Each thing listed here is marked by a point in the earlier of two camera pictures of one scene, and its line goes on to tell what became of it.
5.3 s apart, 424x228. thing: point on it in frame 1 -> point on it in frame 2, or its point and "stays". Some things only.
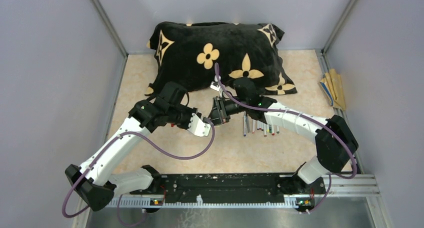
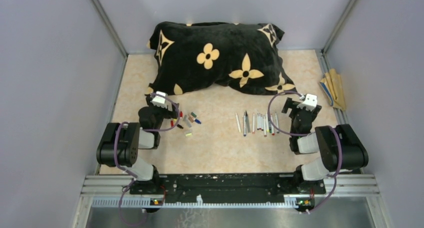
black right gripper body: [229, 107] -> [292, 105]
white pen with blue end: [244, 134] stays
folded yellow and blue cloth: [332, 84] stays
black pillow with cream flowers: [186, 53] stays
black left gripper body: [181, 116] -> [162, 113]
